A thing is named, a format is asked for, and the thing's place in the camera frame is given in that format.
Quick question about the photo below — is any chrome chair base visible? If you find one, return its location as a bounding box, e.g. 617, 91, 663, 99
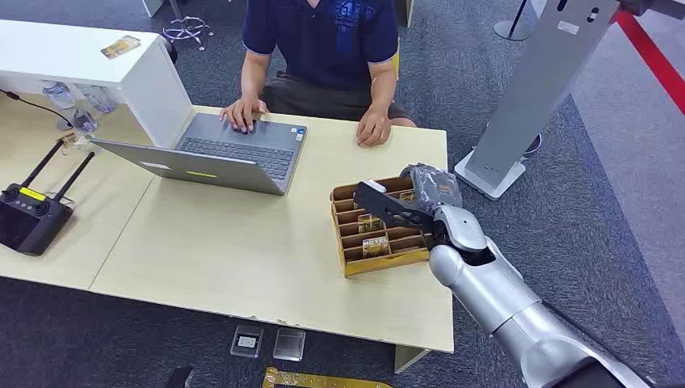
161, 15, 215, 53

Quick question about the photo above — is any floor socket with metal lid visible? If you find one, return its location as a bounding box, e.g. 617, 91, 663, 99
272, 327, 307, 363

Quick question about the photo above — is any pale table leg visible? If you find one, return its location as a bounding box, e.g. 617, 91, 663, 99
393, 344, 432, 375

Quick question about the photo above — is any black object on floor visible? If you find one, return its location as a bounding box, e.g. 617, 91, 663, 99
165, 365, 195, 388

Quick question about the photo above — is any hotel key card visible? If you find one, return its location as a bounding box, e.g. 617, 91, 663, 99
361, 235, 391, 260

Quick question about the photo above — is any person's right hand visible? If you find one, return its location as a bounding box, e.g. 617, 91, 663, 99
219, 95, 270, 134

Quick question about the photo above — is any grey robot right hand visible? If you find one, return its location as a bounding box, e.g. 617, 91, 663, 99
400, 162, 464, 216

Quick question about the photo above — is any black cable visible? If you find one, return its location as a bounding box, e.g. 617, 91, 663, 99
0, 88, 74, 128

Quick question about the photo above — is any gold card with picture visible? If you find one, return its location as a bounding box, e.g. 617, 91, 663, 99
99, 34, 143, 61

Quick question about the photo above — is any round stanchion base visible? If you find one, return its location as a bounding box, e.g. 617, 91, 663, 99
493, 0, 537, 42

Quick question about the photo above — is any silver kiosk stand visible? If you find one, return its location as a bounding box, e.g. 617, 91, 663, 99
453, 0, 623, 202

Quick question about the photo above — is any wooden slotted card box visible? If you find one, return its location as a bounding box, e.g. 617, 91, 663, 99
329, 176, 434, 280

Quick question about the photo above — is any grey laptop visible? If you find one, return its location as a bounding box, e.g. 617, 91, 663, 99
89, 112, 309, 197

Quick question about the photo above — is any red floor tape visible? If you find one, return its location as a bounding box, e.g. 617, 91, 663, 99
611, 9, 685, 116

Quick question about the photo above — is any clear plastic water bottle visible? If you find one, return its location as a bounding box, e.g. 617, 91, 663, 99
80, 83, 117, 115

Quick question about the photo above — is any floor socket with outlet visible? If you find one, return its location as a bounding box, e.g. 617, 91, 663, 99
229, 323, 265, 359

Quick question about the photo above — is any person's left hand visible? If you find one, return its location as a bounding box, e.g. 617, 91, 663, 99
355, 107, 393, 148

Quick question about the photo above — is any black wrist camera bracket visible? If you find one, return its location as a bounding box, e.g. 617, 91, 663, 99
353, 180, 435, 235

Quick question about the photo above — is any white desk shelf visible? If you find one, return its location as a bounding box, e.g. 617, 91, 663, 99
0, 19, 195, 150

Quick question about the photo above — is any black remote controller with antennas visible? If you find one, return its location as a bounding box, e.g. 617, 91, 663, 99
0, 138, 97, 258

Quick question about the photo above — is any gold patterned board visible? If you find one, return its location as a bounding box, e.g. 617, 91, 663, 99
261, 366, 396, 388

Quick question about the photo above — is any person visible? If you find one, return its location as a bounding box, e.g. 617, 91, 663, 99
219, 0, 418, 148

